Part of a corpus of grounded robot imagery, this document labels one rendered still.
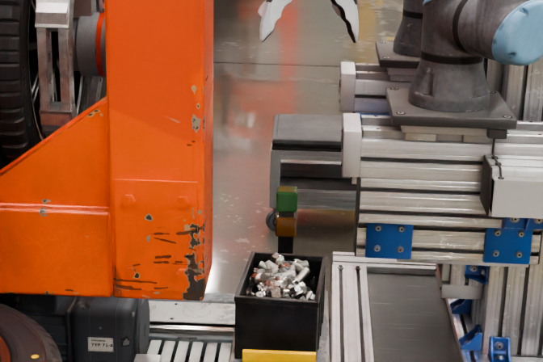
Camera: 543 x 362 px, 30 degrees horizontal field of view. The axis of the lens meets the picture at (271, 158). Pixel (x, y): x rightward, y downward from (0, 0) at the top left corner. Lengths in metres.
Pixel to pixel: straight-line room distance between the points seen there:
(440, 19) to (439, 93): 0.13
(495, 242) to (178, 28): 0.78
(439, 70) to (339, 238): 1.66
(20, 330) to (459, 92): 0.87
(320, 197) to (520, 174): 1.67
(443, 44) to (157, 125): 0.55
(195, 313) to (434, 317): 0.66
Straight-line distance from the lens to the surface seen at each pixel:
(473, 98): 1.89
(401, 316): 2.46
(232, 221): 3.59
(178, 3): 1.62
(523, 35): 1.75
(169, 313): 2.74
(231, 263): 3.25
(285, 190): 1.90
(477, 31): 1.79
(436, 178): 1.92
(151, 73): 1.65
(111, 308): 2.03
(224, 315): 2.73
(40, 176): 1.76
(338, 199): 3.44
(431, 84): 1.89
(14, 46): 1.98
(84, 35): 2.21
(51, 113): 2.04
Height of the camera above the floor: 1.28
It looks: 17 degrees down
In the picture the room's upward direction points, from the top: 1 degrees clockwise
